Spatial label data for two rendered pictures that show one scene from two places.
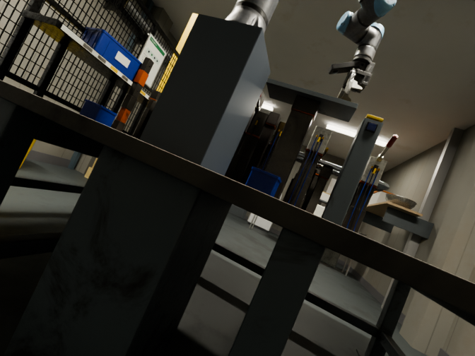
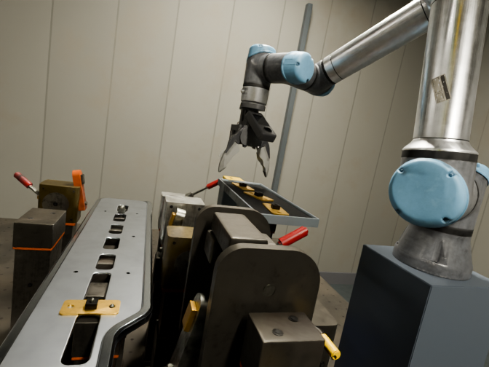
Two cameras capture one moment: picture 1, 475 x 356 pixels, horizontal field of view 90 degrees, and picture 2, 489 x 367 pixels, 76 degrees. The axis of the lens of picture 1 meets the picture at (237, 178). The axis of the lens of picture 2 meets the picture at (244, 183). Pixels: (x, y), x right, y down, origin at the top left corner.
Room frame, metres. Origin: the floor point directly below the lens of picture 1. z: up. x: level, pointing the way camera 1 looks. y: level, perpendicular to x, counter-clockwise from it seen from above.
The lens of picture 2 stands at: (1.45, 0.48, 1.31)
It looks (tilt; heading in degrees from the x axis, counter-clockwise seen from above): 9 degrees down; 236
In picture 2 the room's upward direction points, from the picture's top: 10 degrees clockwise
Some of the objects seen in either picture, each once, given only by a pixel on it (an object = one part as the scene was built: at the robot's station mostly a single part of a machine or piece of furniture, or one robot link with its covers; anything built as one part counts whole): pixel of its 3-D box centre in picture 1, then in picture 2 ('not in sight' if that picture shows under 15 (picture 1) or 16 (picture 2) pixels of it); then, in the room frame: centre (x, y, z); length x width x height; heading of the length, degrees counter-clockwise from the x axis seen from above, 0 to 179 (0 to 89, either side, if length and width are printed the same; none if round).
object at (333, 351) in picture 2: not in sight; (313, 326); (1.15, 0.25, 1.09); 0.10 x 0.01 x 0.01; 74
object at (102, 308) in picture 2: not in sight; (92, 304); (1.37, -0.01, 1.01); 0.08 x 0.04 x 0.01; 164
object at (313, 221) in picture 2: (309, 100); (258, 198); (0.98, -0.14, 1.16); 0.37 x 0.14 x 0.02; 74
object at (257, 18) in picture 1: (244, 31); (435, 242); (0.72, 0.17, 1.15); 0.15 x 0.15 x 0.10
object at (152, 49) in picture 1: (149, 61); not in sight; (1.74, 0.94, 1.30); 0.23 x 0.02 x 0.31; 164
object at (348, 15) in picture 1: (355, 25); (292, 70); (0.92, -0.18, 1.49); 0.11 x 0.11 x 0.08; 13
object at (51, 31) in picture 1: (116, 77); not in sight; (1.42, 0.91, 1.01); 0.90 x 0.22 x 0.03; 164
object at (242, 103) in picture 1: (211, 102); (406, 344); (0.72, 0.17, 0.90); 0.20 x 0.20 x 0.40; 74
